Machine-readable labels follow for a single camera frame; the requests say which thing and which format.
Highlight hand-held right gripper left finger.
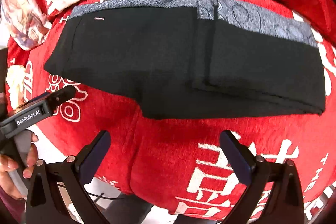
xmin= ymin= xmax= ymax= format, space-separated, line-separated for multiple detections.
xmin=25 ymin=130 xmax=112 ymax=224

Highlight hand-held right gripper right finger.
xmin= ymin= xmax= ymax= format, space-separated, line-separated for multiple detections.
xmin=219 ymin=130 xmax=306 ymax=224

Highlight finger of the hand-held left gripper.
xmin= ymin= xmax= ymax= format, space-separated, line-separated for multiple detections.
xmin=18 ymin=92 xmax=50 ymax=109
xmin=48 ymin=86 xmax=77 ymax=115

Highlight black pants with blue stripe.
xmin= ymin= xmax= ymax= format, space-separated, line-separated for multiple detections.
xmin=43 ymin=0 xmax=327 ymax=120

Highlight person's left hand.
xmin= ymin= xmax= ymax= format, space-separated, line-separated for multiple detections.
xmin=0 ymin=132 xmax=39 ymax=200

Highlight white yellow cloth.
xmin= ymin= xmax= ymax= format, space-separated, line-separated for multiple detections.
xmin=6 ymin=64 xmax=27 ymax=100

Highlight person's legs in jeans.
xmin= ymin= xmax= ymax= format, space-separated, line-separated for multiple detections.
xmin=96 ymin=192 xmax=181 ymax=224

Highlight red printed blanket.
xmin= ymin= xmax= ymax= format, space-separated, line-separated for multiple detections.
xmin=5 ymin=0 xmax=336 ymax=222

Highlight cartoon printed cushion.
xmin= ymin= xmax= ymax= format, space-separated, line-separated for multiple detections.
xmin=0 ymin=0 xmax=53 ymax=51

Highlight black cable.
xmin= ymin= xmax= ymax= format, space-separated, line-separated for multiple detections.
xmin=85 ymin=191 xmax=120 ymax=200

